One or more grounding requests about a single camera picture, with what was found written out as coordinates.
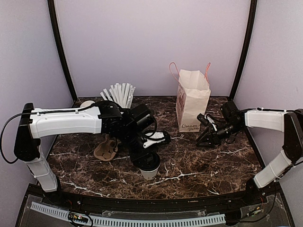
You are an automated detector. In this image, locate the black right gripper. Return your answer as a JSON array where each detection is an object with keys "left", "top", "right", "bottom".
[{"left": 196, "top": 121, "right": 242, "bottom": 148}]

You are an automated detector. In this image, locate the single black cup lid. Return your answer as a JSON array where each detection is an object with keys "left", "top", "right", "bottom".
[{"left": 139, "top": 152, "right": 160, "bottom": 167}]

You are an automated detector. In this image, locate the white paper coffee cup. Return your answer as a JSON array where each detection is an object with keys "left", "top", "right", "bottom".
[{"left": 139, "top": 166, "right": 160, "bottom": 180}]

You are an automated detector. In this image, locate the white paper takeout bag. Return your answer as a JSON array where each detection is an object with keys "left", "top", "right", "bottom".
[{"left": 172, "top": 63, "right": 211, "bottom": 132}]

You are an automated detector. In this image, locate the brown cardboard cup carrier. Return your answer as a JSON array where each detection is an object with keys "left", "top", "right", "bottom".
[{"left": 94, "top": 134, "right": 119, "bottom": 162}]

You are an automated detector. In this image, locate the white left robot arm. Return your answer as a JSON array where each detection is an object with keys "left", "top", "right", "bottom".
[{"left": 14, "top": 101, "right": 170, "bottom": 206}]

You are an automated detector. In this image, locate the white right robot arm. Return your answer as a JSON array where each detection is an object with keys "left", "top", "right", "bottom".
[{"left": 196, "top": 105, "right": 303, "bottom": 189}]

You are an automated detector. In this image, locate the bundle of white wrapped straws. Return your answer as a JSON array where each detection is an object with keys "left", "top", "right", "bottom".
[{"left": 100, "top": 83, "right": 135, "bottom": 108}]

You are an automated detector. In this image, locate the stack of white paper cups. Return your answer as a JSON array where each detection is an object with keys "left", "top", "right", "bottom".
[{"left": 80, "top": 100, "right": 95, "bottom": 108}]

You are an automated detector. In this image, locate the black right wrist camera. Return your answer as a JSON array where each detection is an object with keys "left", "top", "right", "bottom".
[{"left": 220, "top": 101, "right": 241, "bottom": 122}]

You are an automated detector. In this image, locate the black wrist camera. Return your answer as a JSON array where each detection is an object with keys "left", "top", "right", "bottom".
[
  {"left": 131, "top": 104, "right": 155, "bottom": 132},
  {"left": 220, "top": 101, "right": 241, "bottom": 122}
]

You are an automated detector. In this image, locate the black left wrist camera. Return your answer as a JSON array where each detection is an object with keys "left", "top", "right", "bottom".
[{"left": 131, "top": 104, "right": 155, "bottom": 132}]

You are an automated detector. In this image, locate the black table front rail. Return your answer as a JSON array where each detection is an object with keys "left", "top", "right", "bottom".
[{"left": 26, "top": 184, "right": 275, "bottom": 217}]

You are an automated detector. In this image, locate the white slotted cable duct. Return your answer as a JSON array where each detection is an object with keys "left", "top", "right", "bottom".
[{"left": 30, "top": 202, "right": 226, "bottom": 227}]

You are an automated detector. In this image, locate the black right frame post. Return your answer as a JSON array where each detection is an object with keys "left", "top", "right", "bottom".
[{"left": 229, "top": 0, "right": 258, "bottom": 101}]

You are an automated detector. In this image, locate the black frame post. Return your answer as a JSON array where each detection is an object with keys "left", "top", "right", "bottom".
[
  {"left": 47, "top": 0, "right": 78, "bottom": 101},
  {"left": 229, "top": 0, "right": 258, "bottom": 101}
]

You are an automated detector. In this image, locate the black left frame post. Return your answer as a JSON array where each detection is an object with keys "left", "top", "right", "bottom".
[{"left": 47, "top": 0, "right": 78, "bottom": 101}]

